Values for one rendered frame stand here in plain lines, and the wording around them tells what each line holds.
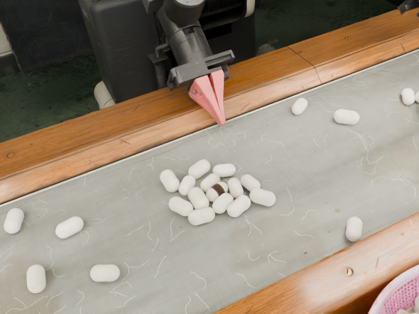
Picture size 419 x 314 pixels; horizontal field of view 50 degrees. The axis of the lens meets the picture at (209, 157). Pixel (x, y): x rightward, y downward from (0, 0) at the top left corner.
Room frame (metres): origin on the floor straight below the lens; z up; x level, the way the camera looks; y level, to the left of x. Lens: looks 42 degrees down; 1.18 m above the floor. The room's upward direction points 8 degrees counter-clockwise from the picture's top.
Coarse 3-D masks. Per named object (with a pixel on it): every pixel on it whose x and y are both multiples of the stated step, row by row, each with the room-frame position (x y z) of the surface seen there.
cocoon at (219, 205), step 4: (220, 196) 0.39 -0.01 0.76; (224, 196) 0.39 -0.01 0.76; (228, 196) 0.39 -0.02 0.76; (232, 196) 0.40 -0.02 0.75; (216, 200) 0.39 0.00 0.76; (220, 200) 0.39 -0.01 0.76; (224, 200) 0.39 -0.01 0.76; (228, 200) 0.39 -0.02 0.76; (232, 200) 0.39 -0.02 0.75; (216, 204) 0.38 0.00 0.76; (220, 204) 0.38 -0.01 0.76; (224, 204) 0.38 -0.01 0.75; (228, 204) 0.38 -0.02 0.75; (216, 208) 0.38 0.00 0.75; (220, 208) 0.38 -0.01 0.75; (224, 208) 0.38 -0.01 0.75; (216, 212) 0.38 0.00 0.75; (220, 212) 0.38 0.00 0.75
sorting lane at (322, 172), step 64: (384, 64) 0.68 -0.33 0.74; (256, 128) 0.54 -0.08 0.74; (320, 128) 0.52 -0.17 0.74; (384, 128) 0.50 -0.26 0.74; (64, 192) 0.46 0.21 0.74; (128, 192) 0.44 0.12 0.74; (320, 192) 0.39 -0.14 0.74; (384, 192) 0.38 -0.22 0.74; (0, 256) 0.36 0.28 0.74; (64, 256) 0.35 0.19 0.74; (128, 256) 0.33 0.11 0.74; (192, 256) 0.32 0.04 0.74; (256, 256) 0.31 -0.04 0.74; (320, 256) 0.30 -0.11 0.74
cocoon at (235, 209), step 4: (240, 196) 0.39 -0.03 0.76; (244, 196) 0.39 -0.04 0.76; (236, 200) 0.38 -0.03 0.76; (240, 200) 0.38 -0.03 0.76; (244, 200) 0.38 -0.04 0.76; (248, 200) 0.38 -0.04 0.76; (232, 204) 0.38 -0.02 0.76; (236, 204) 0.38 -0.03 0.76; (240, 204) 0.38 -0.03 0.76; (244, 204) 0.38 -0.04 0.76; (248, 204) 0.38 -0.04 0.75; (228, 208) 0.37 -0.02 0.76; (232, 208) 0.37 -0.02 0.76; (236, 208) 0.37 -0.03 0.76; (240, 208) 0.37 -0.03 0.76; (244, 208) 0.37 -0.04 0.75; (228, 212) 0.37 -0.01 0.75; (232, 212) 0.37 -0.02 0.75; (236, 212) 0.37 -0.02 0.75; (240, 212) 0.37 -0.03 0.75; (232, 216) 0.37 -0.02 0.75; (236, 216) 0.37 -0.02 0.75
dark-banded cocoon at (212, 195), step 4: (220, 184) 0.41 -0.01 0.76; (224, 184) 0.42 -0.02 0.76; (212, 188) 0.41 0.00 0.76; (224, 188) 0.41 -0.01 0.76; (208, 192) 0.41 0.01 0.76; (212, 192) 0.40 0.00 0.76; (208, 196) 0.40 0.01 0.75; (212, 196) 0.40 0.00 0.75; (216, 196) 0.40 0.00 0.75; (212, 200) 0.40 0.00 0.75
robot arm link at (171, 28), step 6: (162, 6) 0.67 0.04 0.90; (162, 12) 0.67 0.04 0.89; (162, 18) 0.67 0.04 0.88; (162, 24) 0.67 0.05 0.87; (168, 24) 0.65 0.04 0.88; (174, 24) 0.65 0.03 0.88; (192, 24) 0.65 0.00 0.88; (198, 24) 0.65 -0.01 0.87; (168, 30) 0.65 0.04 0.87; (174, 30) 0.64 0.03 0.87; (186, 30) 0.65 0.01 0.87; (168, 36) 0.65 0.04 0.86
